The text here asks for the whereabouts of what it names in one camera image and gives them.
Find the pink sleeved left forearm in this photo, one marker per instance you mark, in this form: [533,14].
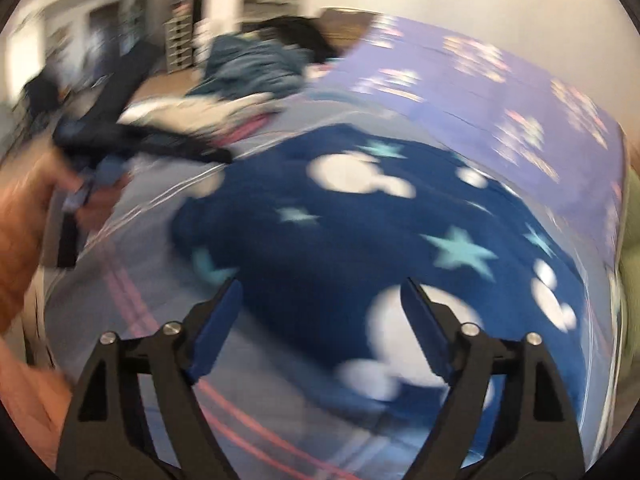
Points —
[37,401]

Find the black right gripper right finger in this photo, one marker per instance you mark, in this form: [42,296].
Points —
[535,434]

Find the green cushion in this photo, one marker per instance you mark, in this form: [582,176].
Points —
[629,270]

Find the grey striped bed sheet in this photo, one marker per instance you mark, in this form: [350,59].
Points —
[131,279]

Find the white drawer shelf unit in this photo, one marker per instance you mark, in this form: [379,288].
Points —
[178,43]

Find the purple tree-patterned quilt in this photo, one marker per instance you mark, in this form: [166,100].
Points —
[541,134]

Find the white and pink garment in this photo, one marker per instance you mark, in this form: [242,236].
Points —
[206,117]

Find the black clothing item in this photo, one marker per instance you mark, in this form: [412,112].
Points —
[293,30]

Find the blue fleece star-patterned garment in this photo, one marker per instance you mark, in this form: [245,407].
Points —
[321,231]

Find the teal blue clothing pile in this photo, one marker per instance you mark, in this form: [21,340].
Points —
[238,67]

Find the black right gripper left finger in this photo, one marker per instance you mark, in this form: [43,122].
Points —
[106,434]

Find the person's left hand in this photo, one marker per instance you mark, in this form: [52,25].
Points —
[25,202]

